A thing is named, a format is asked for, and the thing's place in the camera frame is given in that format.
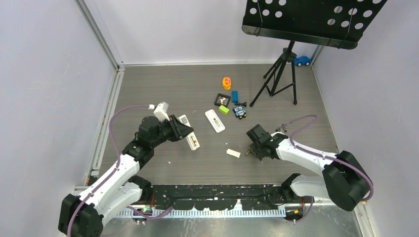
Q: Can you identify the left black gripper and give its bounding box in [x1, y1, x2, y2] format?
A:
[151, 115, 192, 148]

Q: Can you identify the white remote control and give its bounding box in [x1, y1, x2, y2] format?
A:
[205, 109, 225, 133]
[178, 115, 200, 151]

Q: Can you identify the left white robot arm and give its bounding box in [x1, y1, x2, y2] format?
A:
[58, 115, 194, 237]

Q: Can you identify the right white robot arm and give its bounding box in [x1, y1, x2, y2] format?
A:
[246, 124, 373, 211]

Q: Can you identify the blue owl toy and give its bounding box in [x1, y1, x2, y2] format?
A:
[233, 106, 247, 119]

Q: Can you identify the black screw bolt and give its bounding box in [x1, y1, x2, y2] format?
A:
[234, 102, 247, 107]

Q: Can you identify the green block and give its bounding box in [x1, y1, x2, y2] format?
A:
[218, 105, 230, 115]

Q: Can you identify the blue toy brick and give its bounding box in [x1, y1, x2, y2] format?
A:
[231, 90, 239, 103]

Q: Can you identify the orange yellow toy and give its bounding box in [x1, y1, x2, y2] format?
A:
[222, 77, 231, 90]

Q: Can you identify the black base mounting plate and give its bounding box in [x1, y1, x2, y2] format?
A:
[120, 184, 316, 220]

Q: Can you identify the blue toy car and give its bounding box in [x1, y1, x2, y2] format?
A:
[294, 56, 311, 67]

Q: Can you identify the black perforated music stand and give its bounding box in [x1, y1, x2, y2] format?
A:
[242, 0, 386, 107]

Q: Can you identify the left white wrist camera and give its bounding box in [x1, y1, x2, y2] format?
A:
[148, 101, 169, 122]

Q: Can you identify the black square frame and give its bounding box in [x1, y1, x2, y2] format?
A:
[214, 93, 231, 107]

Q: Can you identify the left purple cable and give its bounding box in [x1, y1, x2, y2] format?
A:
[66, 104, 155, 237]

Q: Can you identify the purple cable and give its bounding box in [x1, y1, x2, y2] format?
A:
[66, 104, 155, 237]
[281, 114, 375, 202]

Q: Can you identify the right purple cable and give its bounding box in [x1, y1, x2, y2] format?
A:
[281, 114, 375, 202]

